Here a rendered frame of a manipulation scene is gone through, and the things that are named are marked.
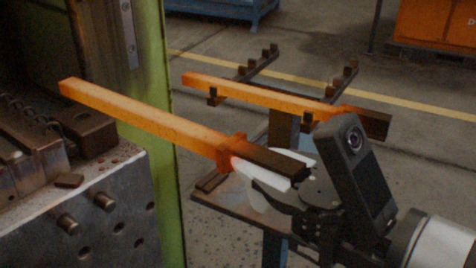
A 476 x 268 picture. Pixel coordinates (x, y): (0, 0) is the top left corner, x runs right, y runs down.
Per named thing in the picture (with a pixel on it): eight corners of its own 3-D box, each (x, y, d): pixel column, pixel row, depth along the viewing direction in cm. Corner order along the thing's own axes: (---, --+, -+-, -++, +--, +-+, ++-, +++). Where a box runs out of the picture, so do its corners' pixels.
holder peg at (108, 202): (118, 208, 81) (116, 198, 80) (106, 216, 80) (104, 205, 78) (105, 199, 84) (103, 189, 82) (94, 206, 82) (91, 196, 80)
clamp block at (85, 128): (121, 144, 90) (117, 117, 86) (87, 162, 84) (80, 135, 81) (88, 125, 96) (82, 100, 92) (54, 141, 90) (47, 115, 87)
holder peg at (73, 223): (83, 231, 76) (80, 220, 75) (71, 240, 75) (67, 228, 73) (71, 221, 79) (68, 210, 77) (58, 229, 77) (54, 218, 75)
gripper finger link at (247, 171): (219, 202, 50) (285, 234, 46) (216, 163, 47) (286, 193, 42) (234, 187, 52) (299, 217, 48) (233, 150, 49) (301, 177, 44)
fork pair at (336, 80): (342, 86, 91) (343, 78, 89) (333, 97, 86) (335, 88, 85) (249, 65, 100) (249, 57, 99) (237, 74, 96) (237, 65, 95)
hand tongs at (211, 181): (309, 94, 141) (309, 91, 141) (320, 97, 139) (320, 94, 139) (194, 187, 101) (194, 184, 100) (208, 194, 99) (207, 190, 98)
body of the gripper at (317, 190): (280, 247, 46) (386, 308, 40) (282, 188, 42) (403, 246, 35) (316, 209, 51) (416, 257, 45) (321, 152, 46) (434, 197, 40)
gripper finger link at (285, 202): (244, 196, 45) (318, 231, 40) (243, 184, 44) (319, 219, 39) (268, 173, 48) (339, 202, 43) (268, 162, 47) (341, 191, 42)
